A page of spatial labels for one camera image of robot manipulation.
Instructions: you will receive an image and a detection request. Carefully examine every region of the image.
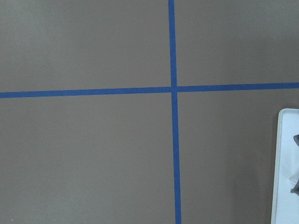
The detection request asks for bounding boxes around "grey and pink cloth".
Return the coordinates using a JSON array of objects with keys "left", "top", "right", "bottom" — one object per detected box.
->
[{"left": 290, "top": 133, "right": 299, "bottom": 195}]

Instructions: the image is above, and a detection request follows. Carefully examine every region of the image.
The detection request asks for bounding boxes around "white rectangular tray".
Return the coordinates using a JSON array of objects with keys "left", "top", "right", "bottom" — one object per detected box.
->
[{"left": 271, "top": 108, "right": 299, "bottom": 224}]

